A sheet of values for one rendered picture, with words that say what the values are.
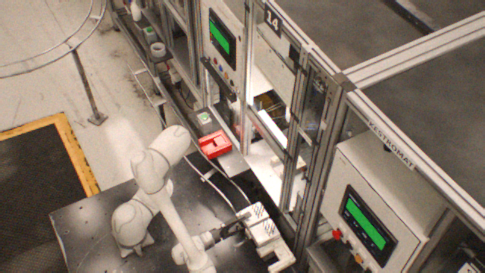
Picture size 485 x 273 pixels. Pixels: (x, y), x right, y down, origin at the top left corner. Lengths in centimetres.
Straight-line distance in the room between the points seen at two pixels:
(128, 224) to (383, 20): 155
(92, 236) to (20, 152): 153
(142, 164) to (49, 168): 207
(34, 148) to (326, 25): 291
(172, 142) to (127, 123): 210
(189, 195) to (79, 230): 62
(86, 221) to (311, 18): 174
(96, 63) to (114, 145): 100
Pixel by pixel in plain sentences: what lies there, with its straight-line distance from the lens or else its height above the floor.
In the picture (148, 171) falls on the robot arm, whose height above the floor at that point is 147.
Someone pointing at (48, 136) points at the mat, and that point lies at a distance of 429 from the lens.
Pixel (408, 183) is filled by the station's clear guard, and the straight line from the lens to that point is 159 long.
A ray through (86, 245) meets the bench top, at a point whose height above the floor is 68.
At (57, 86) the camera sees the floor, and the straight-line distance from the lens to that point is 466.
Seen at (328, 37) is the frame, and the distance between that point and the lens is 183.
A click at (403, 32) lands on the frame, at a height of 201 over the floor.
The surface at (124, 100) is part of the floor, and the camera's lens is 440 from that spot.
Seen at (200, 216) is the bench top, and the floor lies 68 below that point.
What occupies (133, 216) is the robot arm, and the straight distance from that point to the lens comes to 259.
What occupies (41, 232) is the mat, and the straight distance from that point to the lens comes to 380.
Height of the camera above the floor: 316
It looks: 52 degrees down
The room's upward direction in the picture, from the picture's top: 1 degrees clockwise
